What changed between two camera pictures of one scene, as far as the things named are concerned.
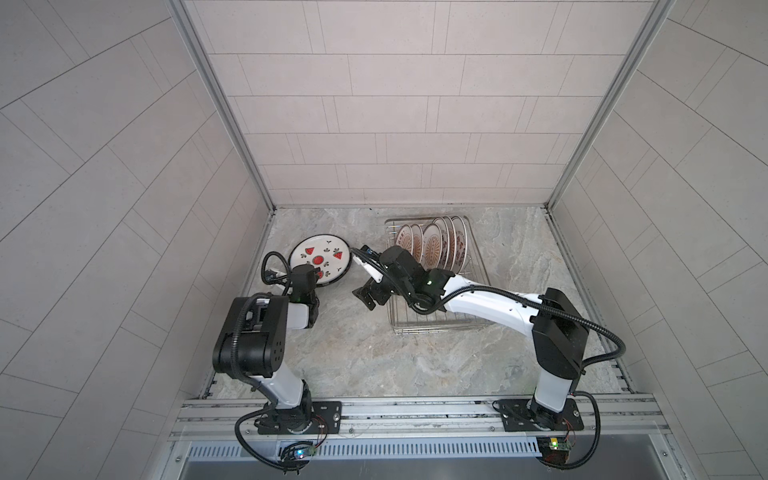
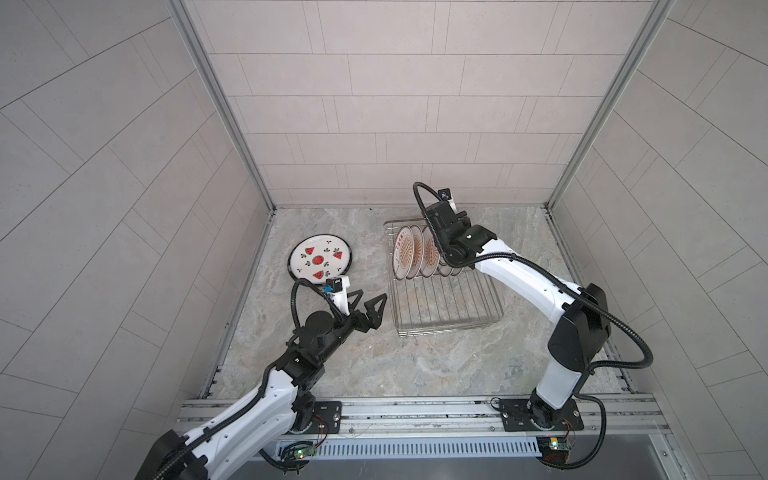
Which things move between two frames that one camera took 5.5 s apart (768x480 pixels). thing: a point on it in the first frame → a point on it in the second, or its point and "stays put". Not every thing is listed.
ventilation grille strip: x=374 y=450 stays put
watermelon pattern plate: x=329 y=253 stays put
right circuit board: x=554 y=449 stays put
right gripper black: x=374 y=288 → x=444 y=218
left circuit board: x=303 y=453 stays put
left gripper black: x=309 y=299 → x=354 y=318
